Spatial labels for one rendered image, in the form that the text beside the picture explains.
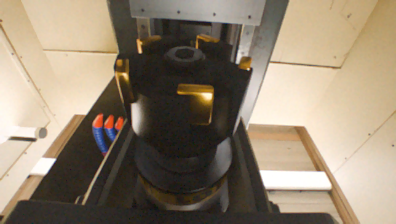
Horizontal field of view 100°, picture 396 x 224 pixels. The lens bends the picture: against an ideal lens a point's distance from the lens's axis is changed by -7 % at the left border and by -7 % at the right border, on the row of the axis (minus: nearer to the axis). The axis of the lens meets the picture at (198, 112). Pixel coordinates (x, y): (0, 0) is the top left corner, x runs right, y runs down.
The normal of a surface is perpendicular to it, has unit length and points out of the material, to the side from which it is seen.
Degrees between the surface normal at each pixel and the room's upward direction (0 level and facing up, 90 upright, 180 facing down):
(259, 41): 90
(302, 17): 90
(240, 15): 91
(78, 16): 90
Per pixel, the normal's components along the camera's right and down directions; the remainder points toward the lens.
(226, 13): -0.01, 0.64
